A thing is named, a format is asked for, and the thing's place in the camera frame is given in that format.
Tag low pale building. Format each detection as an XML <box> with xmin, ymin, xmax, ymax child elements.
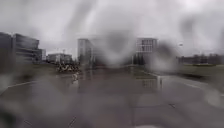
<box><xmin>45</xmin><ymin>52</ymin><xmax>73</xmax><ymax>64</ymax></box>

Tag dark glass building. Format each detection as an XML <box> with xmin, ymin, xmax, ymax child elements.
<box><xmin>0</xmin><ymin>31</ymin><xmax>47</xmax><ymax>63</ymax></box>

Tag reddish wet asphalt path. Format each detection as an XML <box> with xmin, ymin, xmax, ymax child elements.
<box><xmin>0</xmin><ymin>68</ymin><xmax>224</xmax><ymax>128</ymax></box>

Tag short post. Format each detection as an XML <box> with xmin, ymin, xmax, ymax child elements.
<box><xmin>159</xmin><ymin>75</ymin><xmax>164</xmax><ymax>90</ymax></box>

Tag grey asphalt road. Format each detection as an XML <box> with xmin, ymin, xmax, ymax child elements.
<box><xmin>162</xmin><ymin>74</ymin><xmax>224</xmax><ymax>111</ymax></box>

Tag large white grid-window building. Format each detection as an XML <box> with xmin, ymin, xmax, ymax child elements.
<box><xmin>76</xmin><ymin>37</ymin><xmax>159</xmax><ymax>66</ymax></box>

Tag white painted lines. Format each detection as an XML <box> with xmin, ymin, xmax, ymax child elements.
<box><xmin>6</xmin><ymin>79</ymin><xmax>73</xmax><ymax>90</ymax></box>

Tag row of dark trees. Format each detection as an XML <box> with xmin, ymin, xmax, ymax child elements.
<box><xmin>177</xmin><ymin>53</ymin><xmax>224</xmax><ymax>66</ymax></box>

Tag grass strip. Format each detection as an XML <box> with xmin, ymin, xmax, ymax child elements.
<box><xmin>9</xmin><ymin>62</ymin><xmax>69</xmax><ymax>81</ymax></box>

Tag green grass field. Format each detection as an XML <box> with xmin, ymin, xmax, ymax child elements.
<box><xmin>175</xmin><ymin>64</ymin><xmax>224</xmax><ymax>81</ymax></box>

